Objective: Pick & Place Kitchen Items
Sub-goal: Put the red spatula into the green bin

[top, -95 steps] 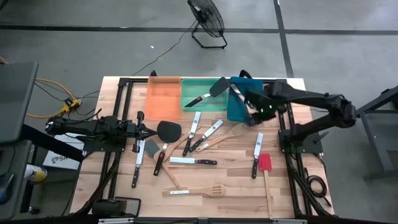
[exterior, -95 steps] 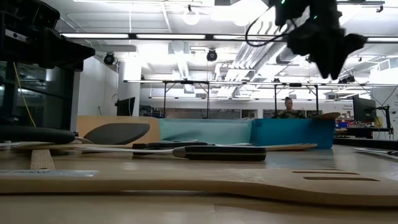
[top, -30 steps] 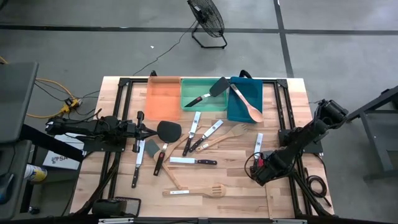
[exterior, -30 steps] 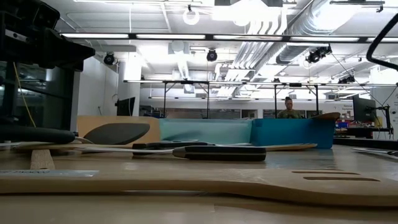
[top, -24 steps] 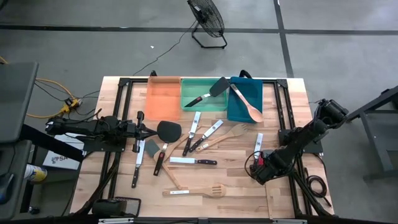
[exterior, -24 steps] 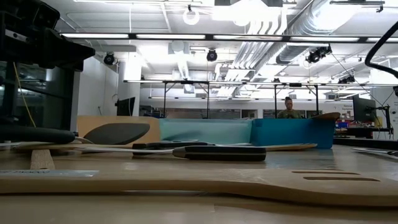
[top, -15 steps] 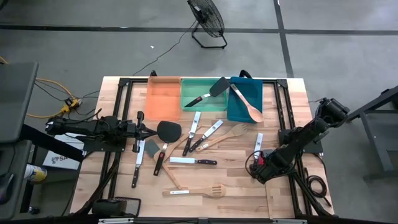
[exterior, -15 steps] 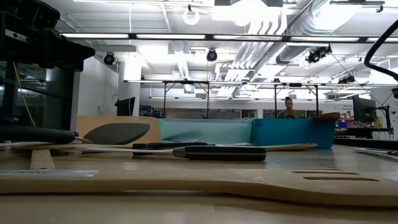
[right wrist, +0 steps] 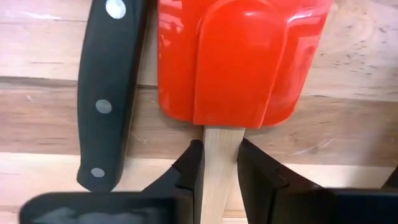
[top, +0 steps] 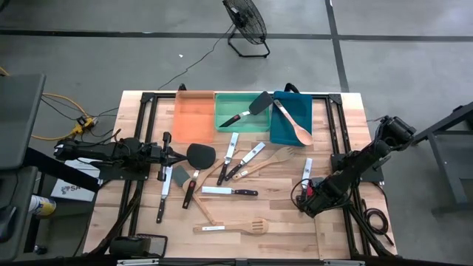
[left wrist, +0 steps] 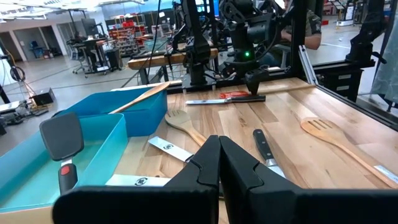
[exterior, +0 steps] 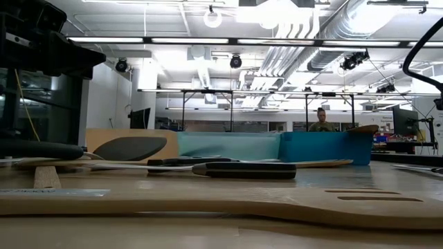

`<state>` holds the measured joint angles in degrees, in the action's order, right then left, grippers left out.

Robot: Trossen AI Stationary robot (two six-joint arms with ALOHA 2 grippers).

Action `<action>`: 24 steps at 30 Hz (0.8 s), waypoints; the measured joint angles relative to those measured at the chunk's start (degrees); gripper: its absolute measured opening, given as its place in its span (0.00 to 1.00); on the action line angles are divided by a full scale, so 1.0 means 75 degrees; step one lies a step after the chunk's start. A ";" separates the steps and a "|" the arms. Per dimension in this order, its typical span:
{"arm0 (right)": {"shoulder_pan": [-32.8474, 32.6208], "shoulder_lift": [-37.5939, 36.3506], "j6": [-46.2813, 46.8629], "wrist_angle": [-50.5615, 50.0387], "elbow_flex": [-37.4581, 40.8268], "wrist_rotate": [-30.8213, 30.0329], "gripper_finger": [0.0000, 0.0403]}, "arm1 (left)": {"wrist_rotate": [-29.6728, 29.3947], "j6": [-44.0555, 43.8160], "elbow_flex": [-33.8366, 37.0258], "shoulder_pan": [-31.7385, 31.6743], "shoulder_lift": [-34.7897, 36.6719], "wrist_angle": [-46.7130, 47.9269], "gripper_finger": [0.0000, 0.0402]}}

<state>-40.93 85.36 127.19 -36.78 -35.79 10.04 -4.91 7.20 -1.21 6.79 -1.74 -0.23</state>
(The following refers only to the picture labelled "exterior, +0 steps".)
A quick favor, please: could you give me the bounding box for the black turner red-black handle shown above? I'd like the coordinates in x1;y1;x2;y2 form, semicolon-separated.
0;136;168;162

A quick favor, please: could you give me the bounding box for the black knife handle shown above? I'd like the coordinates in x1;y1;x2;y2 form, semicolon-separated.
392;163;443;178

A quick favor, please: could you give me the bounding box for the slotted wooden spatula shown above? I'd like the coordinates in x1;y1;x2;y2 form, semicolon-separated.
0;186;443;231

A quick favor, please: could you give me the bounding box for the white ring lamp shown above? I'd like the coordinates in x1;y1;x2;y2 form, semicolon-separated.
203;9;224;29

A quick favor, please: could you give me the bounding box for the orange plastic bin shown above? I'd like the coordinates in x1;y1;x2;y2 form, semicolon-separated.
85;128;179;163

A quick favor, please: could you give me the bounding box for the small black monitor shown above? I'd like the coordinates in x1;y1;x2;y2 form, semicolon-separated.
129;107;152;130

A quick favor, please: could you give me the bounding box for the wooden spoon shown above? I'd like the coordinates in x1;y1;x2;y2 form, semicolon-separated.
345;124;380;136

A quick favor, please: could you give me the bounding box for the yellow extension cable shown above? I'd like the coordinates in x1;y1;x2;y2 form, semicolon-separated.
13;68;42;142

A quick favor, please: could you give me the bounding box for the overhead LED light bar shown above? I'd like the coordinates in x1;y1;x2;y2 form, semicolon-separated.
65;35;443;48

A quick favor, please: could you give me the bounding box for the person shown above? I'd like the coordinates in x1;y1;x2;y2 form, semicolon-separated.
307;107;337;133

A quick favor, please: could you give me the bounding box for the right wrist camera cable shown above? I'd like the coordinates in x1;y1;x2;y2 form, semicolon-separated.
402;16;443;91

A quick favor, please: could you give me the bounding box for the blue plastic bin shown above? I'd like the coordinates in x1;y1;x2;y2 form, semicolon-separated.
278;131;374;166

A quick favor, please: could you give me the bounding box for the black computer monitor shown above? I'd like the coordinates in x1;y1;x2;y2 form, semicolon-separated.
392;104;419;138

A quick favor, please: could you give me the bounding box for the green plastic bin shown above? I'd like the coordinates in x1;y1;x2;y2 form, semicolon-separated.
177;131;282;162

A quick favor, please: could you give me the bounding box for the black background desk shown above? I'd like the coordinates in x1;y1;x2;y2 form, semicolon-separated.
372;140;443;167

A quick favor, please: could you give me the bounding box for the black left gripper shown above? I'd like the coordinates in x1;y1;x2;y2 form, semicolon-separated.
0;0;107;80

